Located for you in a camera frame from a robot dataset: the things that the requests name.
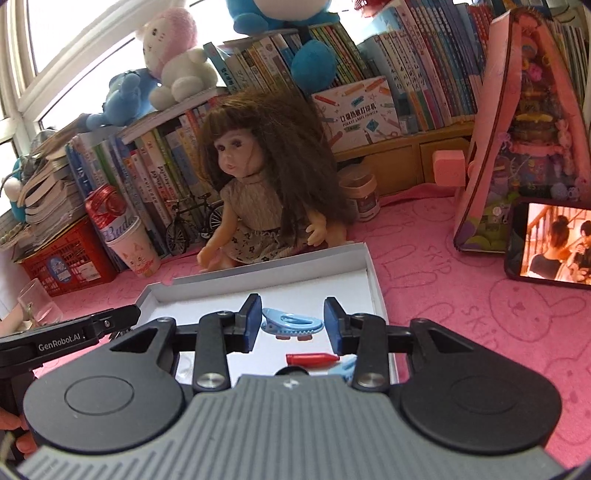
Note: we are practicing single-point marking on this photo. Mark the white punch tool box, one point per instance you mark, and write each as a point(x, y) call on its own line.
point(358, 114)

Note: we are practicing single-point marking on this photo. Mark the white paper cup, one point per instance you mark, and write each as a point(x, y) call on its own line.
point(135, 249)

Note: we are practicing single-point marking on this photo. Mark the small brown lidded jar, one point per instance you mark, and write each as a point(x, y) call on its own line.
point(360, 185)

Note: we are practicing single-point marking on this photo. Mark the brown haired doll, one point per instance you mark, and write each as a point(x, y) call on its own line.
point(267, 157)

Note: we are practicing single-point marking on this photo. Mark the smartphone playing video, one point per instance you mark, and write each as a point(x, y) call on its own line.
point(549, 242)

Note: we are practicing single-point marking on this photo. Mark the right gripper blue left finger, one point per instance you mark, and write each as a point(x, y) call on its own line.
point(247, 323)

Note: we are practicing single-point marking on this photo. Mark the red plastic basket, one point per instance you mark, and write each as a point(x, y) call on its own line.
point(76, 259)

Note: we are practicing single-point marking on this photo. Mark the person's left hand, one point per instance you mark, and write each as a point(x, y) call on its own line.
point(24, 439)

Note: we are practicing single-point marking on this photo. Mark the miniature black bicycle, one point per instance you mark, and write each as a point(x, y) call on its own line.
point(194, 219)

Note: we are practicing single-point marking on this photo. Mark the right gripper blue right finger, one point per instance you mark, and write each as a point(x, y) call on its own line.
point(333, 316)

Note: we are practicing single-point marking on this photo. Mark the light blue hair clip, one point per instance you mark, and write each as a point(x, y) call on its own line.
point(344, 369)
point(284, 326)

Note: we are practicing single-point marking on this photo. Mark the white cardboard box tray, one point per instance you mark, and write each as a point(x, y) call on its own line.
point(297, 284)

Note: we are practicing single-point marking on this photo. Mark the red crayon piece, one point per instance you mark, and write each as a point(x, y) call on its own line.
point(312, 360)

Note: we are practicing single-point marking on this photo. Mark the pink white bunny plush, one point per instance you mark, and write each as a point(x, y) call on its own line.
point(171, 55)

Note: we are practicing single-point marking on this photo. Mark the blue penguin plush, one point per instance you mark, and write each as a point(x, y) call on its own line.
point(11, 188)

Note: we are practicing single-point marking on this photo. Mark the red beer can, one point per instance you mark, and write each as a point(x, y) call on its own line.
point(109, 212)

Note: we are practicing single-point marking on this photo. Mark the stack of books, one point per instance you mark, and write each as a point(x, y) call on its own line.
point(49, 200)

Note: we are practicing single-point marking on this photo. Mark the clear glass cup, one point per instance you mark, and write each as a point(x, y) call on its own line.
point(38, 306)

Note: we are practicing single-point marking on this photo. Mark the blue plush toy lying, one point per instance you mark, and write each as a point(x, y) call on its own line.
point(126, 101)

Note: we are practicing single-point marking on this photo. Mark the pink bunny tablecloth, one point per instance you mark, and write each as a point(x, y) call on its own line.
point(545, 327)

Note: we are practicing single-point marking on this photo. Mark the pink triangular dollhouse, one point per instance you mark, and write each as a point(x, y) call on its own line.
point(529, 138)

